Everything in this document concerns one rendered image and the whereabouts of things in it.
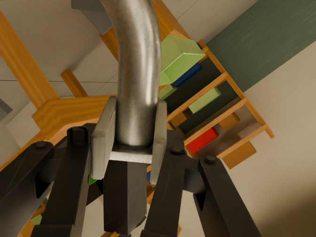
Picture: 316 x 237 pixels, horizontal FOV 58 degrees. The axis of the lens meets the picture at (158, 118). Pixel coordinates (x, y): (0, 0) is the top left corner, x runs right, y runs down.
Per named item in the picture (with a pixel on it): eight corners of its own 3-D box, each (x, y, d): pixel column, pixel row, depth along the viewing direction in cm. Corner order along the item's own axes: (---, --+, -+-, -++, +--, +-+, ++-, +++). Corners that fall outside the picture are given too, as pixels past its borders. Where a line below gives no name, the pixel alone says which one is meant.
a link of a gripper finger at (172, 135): (164, 169, 15) (222, 175, 15) (165, 128, 19) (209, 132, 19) (161, 193, 15) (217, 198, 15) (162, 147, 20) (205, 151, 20)
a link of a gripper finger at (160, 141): (153, 140, 16) (167, 142, 16) (157, 99, 22) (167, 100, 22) (149, 185, 17) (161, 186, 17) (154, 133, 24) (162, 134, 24)
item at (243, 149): (89, 131, 618) (150, 220, 595) (200, 38, 521) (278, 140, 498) (102, 128, 669) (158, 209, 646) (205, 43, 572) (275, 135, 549)
